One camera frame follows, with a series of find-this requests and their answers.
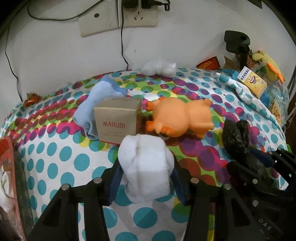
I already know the white sock small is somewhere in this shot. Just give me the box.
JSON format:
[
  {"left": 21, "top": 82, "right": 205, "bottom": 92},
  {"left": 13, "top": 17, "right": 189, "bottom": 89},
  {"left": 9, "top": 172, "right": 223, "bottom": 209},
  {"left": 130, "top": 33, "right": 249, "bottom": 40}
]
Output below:
[{"left": 118, "top": 134, "right": 175, "bottom": 203}]

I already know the orange rubber toy animal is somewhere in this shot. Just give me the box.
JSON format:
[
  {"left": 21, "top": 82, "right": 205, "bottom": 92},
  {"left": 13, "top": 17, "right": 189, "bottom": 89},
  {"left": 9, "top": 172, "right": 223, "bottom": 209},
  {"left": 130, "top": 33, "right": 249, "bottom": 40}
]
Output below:
[{"left": 145, "top": 97, "right": 214, "bottom": 139}]

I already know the black plastic bag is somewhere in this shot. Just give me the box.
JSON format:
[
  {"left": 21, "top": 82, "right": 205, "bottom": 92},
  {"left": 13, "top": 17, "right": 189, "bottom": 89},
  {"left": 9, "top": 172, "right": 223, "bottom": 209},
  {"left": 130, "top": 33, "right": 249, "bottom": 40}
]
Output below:
[{"left": 222, "top": 119, "right": 273, "bottom": 186}]

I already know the round red worn tray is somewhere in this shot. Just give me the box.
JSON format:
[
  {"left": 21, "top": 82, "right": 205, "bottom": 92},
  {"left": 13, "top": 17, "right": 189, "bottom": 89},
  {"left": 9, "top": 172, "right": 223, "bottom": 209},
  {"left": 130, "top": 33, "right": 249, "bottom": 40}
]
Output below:
[{"left": 1, "top": 137, "right": 34, "bottom": 240}]

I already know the white rolled sock in tray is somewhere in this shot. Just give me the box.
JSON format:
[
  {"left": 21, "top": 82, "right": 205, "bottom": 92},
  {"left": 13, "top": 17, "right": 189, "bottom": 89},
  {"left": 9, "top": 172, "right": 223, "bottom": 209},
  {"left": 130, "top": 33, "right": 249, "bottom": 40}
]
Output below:
[{"left": 0, "top": 166, "right": 15, "bottom": 213}]

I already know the clear bag of items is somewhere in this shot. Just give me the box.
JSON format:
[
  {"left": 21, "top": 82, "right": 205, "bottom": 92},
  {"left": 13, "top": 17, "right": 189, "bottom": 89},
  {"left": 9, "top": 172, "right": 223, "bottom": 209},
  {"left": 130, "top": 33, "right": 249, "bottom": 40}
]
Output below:
[{"left": 260, "top": 73, "right": 289, "bottom": 126}]

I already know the polka dot bed sheet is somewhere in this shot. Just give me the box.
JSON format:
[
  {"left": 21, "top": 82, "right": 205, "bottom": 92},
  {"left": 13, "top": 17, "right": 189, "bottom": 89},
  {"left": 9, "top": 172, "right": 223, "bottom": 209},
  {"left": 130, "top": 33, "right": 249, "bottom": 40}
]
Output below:
[{"left": 1, "top": 68, "right": 287, "bottom": 240}]

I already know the yellow medicine box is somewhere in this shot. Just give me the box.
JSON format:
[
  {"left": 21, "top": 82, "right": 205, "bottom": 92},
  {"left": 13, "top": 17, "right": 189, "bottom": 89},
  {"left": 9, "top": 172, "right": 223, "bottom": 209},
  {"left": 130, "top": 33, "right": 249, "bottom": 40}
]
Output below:
[{"left": 237, "top": 66, "right": 267, "bottom": 98}]

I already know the yellow knitted duck toy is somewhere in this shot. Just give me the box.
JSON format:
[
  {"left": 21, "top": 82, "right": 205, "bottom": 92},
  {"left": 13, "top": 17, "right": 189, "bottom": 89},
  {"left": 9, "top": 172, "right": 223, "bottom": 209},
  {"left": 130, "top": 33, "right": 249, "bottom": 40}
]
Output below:
[{"left": 252, "top": 50, "right": 285, "bottom": 84}]

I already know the light blue rolled sock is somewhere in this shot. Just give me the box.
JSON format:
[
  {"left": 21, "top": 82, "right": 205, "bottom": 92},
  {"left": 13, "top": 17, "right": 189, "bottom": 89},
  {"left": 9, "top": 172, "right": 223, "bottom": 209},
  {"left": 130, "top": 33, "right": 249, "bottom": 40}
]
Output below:
[{"left": 73, "top": 76, "right": 128, "bottom": 140}]

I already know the red snack packet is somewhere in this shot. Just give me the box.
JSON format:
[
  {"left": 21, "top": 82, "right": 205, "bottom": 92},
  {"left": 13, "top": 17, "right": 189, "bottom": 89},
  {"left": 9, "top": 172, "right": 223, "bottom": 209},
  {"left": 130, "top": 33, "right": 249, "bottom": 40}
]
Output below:
[{"left": 196, "top": 56, "right": 220, "bottom": 70}]

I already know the brown cardboard Marubi box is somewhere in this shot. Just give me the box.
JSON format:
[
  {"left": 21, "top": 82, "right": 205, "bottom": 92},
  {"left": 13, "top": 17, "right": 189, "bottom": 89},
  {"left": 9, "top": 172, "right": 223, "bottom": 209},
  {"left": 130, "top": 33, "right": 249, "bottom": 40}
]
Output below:
[{"left": 96, "top": 97, "right": 143, "bottom": 145}]

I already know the red orange candy wrapper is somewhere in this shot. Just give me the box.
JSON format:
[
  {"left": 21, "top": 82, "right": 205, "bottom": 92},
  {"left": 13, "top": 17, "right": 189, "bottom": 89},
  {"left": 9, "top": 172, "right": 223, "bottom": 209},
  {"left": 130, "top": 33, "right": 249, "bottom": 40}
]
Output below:
[{"left": 24, "top": 93, "right": 42, "bottom": 108}]

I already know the black power adapter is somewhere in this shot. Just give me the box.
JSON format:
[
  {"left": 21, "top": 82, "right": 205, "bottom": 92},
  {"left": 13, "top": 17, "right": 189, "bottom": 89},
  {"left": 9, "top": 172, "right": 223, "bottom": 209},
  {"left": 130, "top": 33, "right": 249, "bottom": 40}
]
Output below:
[{"left": 122, "top": 0, "right": 138, "bottom": 9}]

